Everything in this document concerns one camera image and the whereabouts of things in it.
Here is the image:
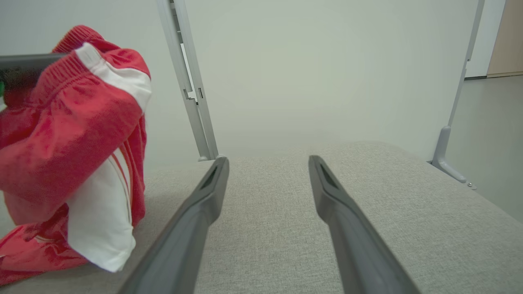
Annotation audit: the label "grey metal partition post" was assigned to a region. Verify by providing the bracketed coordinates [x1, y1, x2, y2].
[174, 0, 220, 160]
[157, 0, 210, 162]

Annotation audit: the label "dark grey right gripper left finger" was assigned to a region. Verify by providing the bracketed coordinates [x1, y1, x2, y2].
[118, 157, 230, 294]

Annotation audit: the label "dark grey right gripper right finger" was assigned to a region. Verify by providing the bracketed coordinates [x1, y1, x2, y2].
[309, 155, 421, 294]

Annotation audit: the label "red shorts with white trim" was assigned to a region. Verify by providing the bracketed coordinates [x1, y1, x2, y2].
[0, 24, 152, 286]

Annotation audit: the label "grey metal post with foot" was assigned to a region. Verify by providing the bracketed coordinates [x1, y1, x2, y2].
[431, 0, 486, 184]

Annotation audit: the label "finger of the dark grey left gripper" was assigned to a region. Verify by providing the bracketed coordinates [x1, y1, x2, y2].
[0, 52, 68, 92]

